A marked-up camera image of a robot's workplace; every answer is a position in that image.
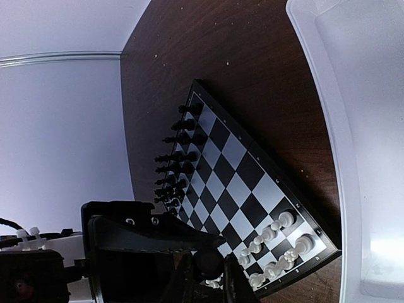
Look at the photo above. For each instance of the black chess queen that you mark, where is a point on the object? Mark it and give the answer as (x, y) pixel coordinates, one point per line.
(177, 156)

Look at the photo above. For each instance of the left aluminium frame post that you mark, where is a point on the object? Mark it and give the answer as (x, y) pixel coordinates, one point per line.
(47, 57)

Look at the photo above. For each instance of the black chess king piece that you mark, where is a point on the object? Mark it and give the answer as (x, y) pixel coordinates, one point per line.
(177, 168)

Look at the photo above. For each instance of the black chess bishop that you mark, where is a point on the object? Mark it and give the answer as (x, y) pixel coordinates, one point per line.
(184, 138)

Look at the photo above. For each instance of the black chess pawn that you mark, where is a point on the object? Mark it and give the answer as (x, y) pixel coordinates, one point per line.
(169, 192)
(208, 264)

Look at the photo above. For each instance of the white chess piece row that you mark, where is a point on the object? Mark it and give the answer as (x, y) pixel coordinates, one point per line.
(271, 258)

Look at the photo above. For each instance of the black chess knight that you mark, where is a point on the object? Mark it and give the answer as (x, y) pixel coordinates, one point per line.
(187, 124)

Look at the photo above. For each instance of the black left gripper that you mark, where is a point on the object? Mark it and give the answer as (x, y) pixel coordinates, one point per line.
(123, 245)

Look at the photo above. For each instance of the black white chessboard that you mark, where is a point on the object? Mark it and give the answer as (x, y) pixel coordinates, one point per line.
(236, 182)

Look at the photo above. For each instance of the white plastic divided tray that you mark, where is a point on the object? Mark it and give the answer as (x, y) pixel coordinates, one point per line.
(355, 53)

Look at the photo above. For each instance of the black chess rook corner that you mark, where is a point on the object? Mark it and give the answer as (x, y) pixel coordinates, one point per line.
(194, 109)

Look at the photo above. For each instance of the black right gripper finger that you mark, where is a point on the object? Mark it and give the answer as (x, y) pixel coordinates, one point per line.
(236, 288)

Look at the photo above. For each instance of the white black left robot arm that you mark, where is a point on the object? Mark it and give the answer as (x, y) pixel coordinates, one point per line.
(40, 276)

